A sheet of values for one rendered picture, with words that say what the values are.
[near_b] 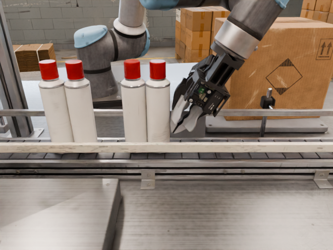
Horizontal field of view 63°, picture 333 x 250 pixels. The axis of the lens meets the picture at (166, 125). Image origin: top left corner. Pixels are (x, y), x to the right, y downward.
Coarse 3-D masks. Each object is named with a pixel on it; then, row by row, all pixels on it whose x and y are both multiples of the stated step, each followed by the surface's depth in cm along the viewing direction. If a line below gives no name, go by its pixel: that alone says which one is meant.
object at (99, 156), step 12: (0, 156) 61; (12, 156) 61; (24, 156) 61; (36, 156) 61; (48, 156) 61; (60, 156) 61; (72, 156) 61; (84, 156) 61; (96, 156) 62; (108, 156) 61; (120, 156) 61; (132, 156) 61; (144, 156) 61; (156, 156) 61; (168, 156) 61; (180, 156) 61; (192, 156) 61; (204, 156) 61; (216, 156) 61; (228, 156) 61; (240, 156) 61; (252, 156) 61; (264, 156) 61; (276, 156) 61; (288, 156) 61; (300, 156) 61; (312, 156) 61; (324, 156) 61
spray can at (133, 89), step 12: (132, 60) 55; (132, 72) 54; (120, 84) 56; (132, 84) 55; (144, 84) 56; (132, 96) 56; (144, 96) 57; (132, 108) 57; (144, 108) 58; (132, 120) 58; (144, 120) 60; (132, 132) 60; (144, 132) 61
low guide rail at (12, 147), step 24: (0, 144) 59; (24, 144) 59; (48, 144) 59; (72, 144) 59; (96, 144) 59; (120, 144) 59; (144, 144) 59; (168, 144) 59; (192, 144) 59; (216, 144) 59; (240, 144) 59; (264, 144) 59; (288, 144) 59; (312, 144) 59
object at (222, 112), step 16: (0, 112) 63; (16, 112) 63; (32, 112) 63; (96, 112) 63; (112, 112) 63; (224, 112) 63; (240, 112) 63; (256, 112) 63; (272, 112) 63; (288, 112) 63; (304, 112) 63; (320, 112) 63
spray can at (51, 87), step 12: (48, 60) 55; (48, 72) 54; (48, 84) 55; (60, 84) 56; (48, 96) 55; (60, 96) 56; (48, 108) 57; (60, 108) 57; (48, 120) 58; (60, 120) 58; (60, 132) 59; (72, 132) 62
